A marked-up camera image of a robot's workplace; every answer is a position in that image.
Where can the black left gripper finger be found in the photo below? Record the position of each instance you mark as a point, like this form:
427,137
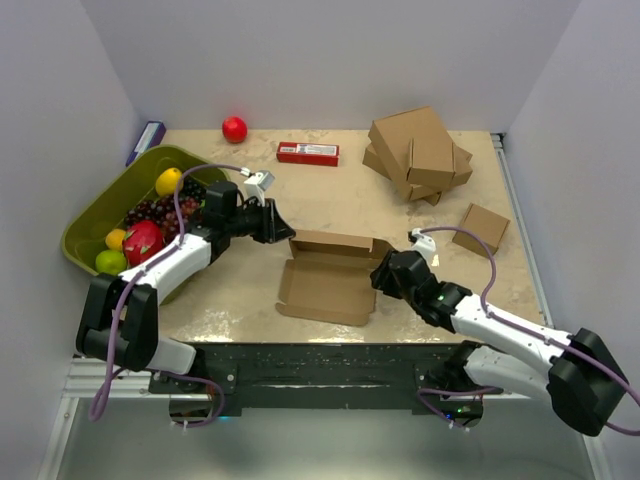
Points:
271,210
279,230

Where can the top small cardboard box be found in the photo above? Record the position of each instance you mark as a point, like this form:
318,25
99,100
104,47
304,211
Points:
438,164

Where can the red grape bunch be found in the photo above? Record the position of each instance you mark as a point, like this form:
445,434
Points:
167,216

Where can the small orange fruit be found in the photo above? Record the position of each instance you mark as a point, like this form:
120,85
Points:
114,239

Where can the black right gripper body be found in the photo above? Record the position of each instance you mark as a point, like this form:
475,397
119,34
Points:
405,294

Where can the yellow lemon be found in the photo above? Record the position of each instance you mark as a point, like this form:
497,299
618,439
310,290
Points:
168,182

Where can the lone small cardboard box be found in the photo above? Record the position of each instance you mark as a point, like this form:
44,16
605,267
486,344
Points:
485,230

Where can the purple flat box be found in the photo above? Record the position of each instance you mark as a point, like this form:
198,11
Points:
151,136

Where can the green lime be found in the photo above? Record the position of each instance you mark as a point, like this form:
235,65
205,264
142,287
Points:
111,262

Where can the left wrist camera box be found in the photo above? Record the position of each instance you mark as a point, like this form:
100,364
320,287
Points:
257,183

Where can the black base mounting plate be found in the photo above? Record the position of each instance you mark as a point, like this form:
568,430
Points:
327,376

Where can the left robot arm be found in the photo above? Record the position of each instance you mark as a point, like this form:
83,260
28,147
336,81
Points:
120,320

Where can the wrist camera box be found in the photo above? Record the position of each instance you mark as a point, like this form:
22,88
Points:
423,244
257,183

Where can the dark purple grape bunch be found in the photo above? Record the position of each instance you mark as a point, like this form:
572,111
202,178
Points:
146,210

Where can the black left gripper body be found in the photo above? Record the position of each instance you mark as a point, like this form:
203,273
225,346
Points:
253,222

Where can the large stacked cardboard box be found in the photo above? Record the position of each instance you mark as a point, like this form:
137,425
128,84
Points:
391,135

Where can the red dragon fruit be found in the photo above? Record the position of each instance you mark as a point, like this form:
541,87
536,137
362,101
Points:
141,242

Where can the olive green plastic bin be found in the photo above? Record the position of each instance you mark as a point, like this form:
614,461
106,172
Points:
84,237

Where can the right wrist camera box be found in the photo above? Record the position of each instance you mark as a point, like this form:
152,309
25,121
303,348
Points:
423,244

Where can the red apple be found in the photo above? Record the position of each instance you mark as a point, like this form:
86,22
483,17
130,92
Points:
234,129

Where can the red rectangular carton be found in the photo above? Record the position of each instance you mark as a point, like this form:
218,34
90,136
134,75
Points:
308,154

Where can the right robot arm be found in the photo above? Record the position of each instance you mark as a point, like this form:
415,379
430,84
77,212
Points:
576,372

